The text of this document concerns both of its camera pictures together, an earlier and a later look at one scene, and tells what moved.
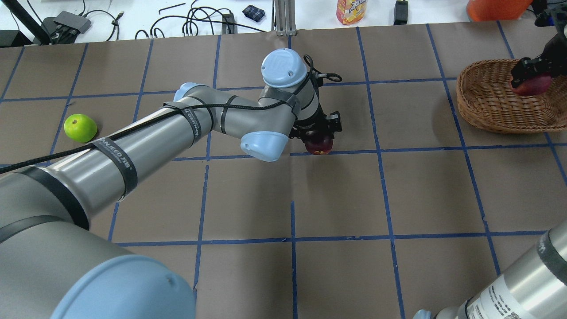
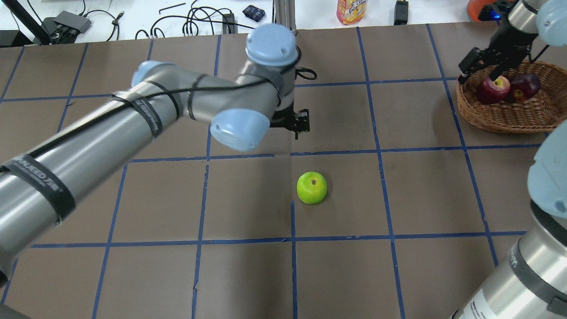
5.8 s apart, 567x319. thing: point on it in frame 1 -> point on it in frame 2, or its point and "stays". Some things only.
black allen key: (170, 7) stays
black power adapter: (400, 13) stays
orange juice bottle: (349, 11) stays
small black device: (253, 13) stays
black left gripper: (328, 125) -> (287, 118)
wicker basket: (486, 100) stays
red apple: (533, 86) -> (490, 92)
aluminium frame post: (285, 17) stays
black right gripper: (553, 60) -> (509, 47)
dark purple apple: (317, 144) -> (523, 86)
